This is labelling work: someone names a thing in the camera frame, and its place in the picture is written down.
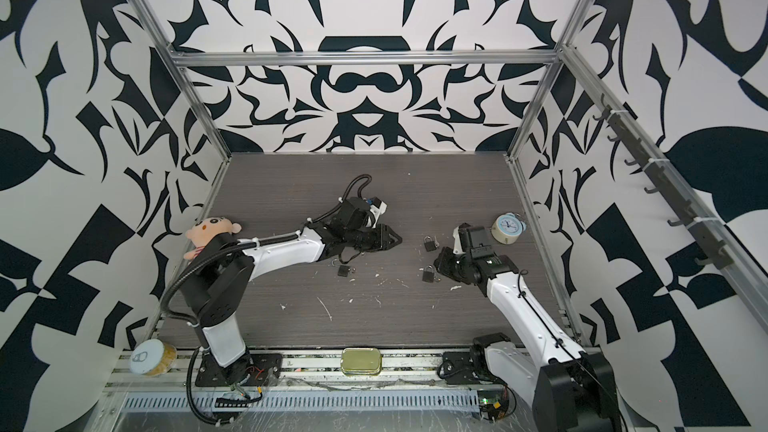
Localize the black padlock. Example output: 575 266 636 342
423 236 439 252
331 260 355 278
422 265 440 283

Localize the black padlock front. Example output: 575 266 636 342
331 260 355 278

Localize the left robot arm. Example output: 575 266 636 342
160 174 402 406

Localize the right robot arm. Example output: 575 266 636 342
434 224 627 431

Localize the cream blue alarm clock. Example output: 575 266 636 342
491 212 527 245

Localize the gold metal tin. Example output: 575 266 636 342
340 347 383 376

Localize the small electronics board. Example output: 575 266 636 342
478 387 517 422

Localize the plush doll striped shirt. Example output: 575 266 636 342
183 217 242 261

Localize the white cup with print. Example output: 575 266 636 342
129 339 178 377

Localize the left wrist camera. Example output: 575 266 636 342
365 197 387 228

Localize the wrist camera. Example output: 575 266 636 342
365 197 387 228
452 223 472 255

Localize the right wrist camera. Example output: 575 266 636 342
452 223 472 255

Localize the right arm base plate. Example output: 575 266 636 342
436 351 503 385

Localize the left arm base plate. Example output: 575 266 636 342
194 352 283 387

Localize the white slotted cable duct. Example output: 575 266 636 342
119 391 481 414

